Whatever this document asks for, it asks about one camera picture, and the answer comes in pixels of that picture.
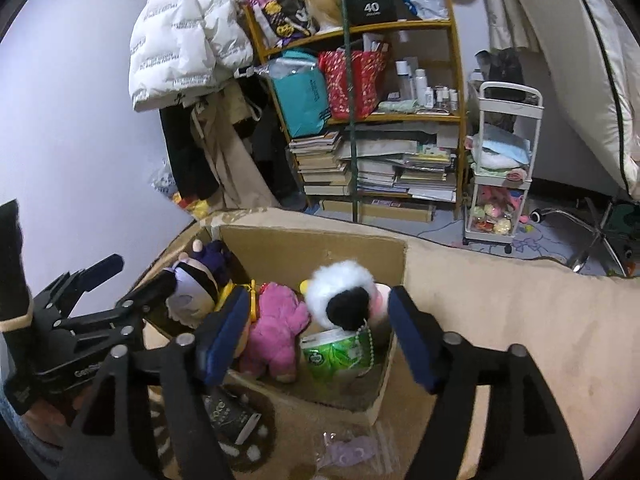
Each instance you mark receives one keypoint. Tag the plastic bag of toys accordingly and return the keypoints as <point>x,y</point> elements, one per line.
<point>187,202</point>

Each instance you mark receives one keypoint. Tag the wooden shelf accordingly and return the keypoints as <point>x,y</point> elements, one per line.
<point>400,25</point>

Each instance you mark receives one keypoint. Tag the green tissue pack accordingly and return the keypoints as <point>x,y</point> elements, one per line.
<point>337,362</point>

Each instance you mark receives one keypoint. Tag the pink swirl plush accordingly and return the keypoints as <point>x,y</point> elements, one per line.
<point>382,302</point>

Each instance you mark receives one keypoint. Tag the white puffer jacket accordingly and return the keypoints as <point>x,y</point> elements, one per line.
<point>185,35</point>

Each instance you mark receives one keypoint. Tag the yellow plush toy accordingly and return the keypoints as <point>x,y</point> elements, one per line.
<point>252,300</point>

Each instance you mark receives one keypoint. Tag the group of cosmetic bottles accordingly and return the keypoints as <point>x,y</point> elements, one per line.
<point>425,90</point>

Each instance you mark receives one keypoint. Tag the white trolley cart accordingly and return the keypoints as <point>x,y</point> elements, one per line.
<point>500,160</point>

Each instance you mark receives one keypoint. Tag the black box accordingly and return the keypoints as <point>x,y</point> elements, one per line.
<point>372,2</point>

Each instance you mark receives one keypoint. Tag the clear zip bag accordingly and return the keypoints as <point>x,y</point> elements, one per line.
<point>350,450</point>

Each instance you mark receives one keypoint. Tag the teal bag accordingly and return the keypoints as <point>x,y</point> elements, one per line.
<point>300,97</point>

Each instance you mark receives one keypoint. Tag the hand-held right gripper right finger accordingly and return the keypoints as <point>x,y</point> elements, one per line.
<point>415,342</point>

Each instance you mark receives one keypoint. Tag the pile of papers and booklets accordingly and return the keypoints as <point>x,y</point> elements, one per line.
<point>405,165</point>

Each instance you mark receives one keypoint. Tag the stack of books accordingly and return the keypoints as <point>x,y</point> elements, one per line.
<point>320,165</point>

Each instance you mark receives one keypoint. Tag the black packet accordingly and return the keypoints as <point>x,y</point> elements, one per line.
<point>230,415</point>

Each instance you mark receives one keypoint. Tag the flat cardboard box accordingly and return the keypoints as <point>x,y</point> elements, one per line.
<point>390,210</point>

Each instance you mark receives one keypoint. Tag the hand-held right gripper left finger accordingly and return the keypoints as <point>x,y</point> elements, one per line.
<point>225,342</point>

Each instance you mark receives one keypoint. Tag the green pole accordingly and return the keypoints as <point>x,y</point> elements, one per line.
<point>352,160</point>

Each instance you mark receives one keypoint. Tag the pink plush toy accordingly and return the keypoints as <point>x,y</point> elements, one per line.
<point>275,335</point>

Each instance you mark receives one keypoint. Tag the white and black pompom plush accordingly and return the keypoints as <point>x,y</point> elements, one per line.
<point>330,287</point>

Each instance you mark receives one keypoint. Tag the red gift bag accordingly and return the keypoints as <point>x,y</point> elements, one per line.
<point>367,85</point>

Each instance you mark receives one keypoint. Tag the beige curtain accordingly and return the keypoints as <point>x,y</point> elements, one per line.
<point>505,10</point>

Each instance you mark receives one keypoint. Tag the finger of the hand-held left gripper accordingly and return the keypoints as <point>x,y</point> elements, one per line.
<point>92,275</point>
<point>145,297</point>

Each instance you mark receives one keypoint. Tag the cardboard box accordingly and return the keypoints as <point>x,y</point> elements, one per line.
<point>390,210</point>
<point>300,250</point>

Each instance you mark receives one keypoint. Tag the purple hat plush doll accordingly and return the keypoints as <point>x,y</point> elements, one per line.
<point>192,290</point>

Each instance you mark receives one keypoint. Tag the purple and black printed bag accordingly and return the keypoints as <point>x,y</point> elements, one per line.
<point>277,10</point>

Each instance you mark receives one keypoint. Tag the black hanging garment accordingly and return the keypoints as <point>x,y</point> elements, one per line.
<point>187,160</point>

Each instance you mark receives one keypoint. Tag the beige coat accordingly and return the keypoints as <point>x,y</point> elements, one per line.
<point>230,160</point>

